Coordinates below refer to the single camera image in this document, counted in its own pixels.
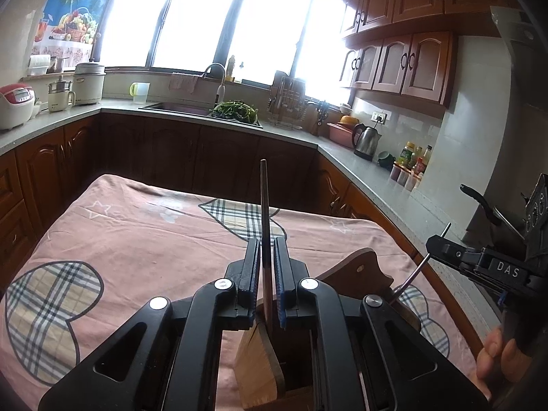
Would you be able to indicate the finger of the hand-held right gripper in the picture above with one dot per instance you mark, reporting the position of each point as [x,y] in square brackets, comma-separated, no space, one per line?
[449,250]

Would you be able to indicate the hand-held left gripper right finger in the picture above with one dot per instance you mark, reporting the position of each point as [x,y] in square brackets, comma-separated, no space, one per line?
[280,274]

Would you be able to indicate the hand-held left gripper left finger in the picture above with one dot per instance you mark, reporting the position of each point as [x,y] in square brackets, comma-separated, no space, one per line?
[255,267]

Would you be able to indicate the brown wooden chopstick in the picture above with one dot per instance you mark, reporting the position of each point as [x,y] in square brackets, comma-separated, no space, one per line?
[265,205]

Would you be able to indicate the wooden utensil holder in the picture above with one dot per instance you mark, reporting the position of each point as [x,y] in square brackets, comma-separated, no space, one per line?
[257,364]

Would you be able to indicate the person's right hand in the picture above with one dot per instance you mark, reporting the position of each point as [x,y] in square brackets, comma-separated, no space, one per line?
[492,359]

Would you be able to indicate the spice jar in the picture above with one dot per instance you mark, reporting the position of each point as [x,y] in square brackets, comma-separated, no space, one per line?
[403,176]
[395,173]
[411,182]

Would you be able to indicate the red sauce bottle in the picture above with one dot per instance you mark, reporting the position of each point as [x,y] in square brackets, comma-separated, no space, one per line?
[419,167]

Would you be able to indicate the amber condiment bottle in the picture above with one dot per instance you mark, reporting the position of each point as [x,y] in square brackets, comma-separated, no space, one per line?
[417,156]

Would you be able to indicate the green bottle with yellow cap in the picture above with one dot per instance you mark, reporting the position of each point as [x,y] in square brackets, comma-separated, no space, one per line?
[406,155]

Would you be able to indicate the green cup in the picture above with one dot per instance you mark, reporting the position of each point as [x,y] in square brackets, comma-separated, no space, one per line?
[386,161]

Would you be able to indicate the pink plaid-heart tablecloth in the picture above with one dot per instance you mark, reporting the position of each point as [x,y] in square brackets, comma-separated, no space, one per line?
[141,244]

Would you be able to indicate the steel electric kettle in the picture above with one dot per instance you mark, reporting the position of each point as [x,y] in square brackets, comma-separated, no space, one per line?
[367,143]

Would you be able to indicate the wooden base cabinets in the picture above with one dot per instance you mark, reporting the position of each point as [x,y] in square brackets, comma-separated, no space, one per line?
[171,154]

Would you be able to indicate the pink plastic basin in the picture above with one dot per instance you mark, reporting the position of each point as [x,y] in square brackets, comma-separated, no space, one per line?
[340,132]

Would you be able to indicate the green leafy vegetables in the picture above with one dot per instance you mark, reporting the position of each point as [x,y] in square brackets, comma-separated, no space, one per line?
[235,111]

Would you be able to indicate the dark utensil crock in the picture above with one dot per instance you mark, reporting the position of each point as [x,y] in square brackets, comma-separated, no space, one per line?
[321,120]

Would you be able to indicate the orange bowl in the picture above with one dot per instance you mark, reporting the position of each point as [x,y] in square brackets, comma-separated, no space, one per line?
[350,120]

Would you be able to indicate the knife and board rack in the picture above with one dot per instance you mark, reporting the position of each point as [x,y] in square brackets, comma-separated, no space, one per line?
[287,98]

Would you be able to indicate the white bowl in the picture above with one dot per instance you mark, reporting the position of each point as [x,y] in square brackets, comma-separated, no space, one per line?
[346,108]

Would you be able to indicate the steel kitchen sink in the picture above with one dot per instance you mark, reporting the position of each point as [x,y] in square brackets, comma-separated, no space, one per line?
[175,109]

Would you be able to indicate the chrome kitchen faucet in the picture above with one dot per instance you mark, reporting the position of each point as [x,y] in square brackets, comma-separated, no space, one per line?
[220,92]

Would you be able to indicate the pink dish cloth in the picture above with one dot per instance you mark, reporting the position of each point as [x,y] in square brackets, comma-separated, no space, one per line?
[184,82]

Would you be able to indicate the steel range hood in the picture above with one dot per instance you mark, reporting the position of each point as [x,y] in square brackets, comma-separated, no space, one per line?
[520,30]

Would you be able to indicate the large white rice cooker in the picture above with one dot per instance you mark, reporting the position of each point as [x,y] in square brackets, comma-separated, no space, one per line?
[89,85]

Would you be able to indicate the large kitchen window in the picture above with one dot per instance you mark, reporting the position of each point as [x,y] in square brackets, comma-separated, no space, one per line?
[201,21]

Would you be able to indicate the small cream electric pot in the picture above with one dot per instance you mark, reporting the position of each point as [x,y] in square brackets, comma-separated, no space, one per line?
[60,98]

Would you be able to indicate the small metal pot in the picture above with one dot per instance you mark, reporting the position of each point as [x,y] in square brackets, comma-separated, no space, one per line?
[59,65]

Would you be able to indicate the red and white rice cooker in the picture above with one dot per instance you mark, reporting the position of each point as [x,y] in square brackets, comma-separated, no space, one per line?
[15,107]

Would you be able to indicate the white wall outlet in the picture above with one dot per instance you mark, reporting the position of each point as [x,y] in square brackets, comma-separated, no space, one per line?
[379,117]

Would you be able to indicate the arched-door wooden wall cabinets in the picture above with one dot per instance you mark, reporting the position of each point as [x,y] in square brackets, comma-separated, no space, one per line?
[402,66]

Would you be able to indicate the fruit and palm wall poster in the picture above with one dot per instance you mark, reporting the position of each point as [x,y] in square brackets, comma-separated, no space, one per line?
[77,13]

